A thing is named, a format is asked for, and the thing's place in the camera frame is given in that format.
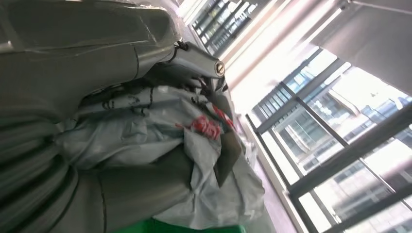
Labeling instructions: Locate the dark window frame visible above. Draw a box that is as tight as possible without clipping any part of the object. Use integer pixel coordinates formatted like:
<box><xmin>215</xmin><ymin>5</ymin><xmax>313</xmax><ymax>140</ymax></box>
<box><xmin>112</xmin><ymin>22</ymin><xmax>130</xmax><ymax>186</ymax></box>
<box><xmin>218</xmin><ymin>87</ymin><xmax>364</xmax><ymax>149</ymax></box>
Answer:
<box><xmin>246</xmin><ymin>48</ymin><xmax>412</xmax><ymax>233</ymax></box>

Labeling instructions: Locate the grey plastic mailer package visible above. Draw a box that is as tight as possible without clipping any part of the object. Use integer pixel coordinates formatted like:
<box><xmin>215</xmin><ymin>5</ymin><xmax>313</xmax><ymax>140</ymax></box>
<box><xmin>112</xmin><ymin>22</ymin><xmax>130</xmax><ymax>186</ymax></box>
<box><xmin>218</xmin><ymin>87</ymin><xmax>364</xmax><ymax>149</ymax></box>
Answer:
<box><xmin>56</xmin><ymin>82</ymin><xmax>266</xmax><ymax>231</ymax></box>

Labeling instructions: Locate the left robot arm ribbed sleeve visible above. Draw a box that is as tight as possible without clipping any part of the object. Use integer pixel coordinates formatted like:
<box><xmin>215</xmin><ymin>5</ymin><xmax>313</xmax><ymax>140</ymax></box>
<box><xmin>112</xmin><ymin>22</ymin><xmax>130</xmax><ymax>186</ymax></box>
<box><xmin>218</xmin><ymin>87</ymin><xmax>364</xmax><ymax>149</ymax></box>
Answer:
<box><xmin>0</xmin><ymin>119</ymin><xmax>80</xmax><ymax>233</ymax></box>

